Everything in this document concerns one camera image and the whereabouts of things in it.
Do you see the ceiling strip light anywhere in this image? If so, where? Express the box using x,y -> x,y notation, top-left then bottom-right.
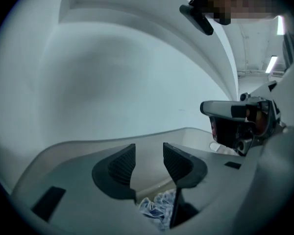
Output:
277,15 -> 285,36
266,55 -> 278,73

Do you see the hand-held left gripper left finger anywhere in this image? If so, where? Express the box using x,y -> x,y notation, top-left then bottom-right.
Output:
12,143 -> 147,235

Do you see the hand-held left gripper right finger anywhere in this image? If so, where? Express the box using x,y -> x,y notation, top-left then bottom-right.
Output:
163,142 -> 263,235

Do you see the grey plastic basket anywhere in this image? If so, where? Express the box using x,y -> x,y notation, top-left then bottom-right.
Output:
12,127 -> 236,205

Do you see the person's head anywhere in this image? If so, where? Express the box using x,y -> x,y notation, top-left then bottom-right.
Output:
185,0 -> 285,25

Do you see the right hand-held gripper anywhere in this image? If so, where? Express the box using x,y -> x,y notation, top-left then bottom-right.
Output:
200,81 -> 284,156

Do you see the blue checked shirt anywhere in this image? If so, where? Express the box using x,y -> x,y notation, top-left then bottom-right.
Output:
138,188 -> 178,232

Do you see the black head-worn camera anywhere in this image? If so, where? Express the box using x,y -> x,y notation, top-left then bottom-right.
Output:
179,0 -> 214,36

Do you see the person's right hand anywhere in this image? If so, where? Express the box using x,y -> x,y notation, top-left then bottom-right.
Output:
245,108 -> 270,137

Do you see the person's grey t-shirt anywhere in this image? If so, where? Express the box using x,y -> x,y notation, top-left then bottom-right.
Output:
281,13 -> 294,83

